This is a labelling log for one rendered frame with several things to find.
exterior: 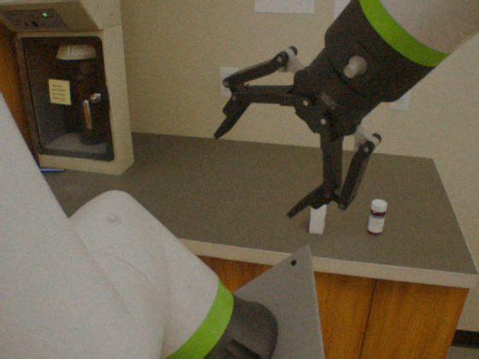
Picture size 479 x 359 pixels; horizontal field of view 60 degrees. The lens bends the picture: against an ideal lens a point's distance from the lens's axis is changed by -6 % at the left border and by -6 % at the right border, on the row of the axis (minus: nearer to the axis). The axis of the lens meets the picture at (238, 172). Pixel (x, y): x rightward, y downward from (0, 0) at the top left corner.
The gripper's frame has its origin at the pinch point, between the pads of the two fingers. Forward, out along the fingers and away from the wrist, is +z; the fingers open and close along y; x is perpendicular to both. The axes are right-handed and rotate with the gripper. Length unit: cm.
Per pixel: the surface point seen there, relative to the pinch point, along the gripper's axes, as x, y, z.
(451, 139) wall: 111, 37, 41
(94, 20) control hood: 32, -63, 47
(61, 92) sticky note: 24, -63, 74
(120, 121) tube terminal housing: 34, -44, 75
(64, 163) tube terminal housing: 18, -50, 96
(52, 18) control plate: 26, -73, 52
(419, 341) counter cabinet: 37, 60, 44
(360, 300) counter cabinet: 32, 40, 44
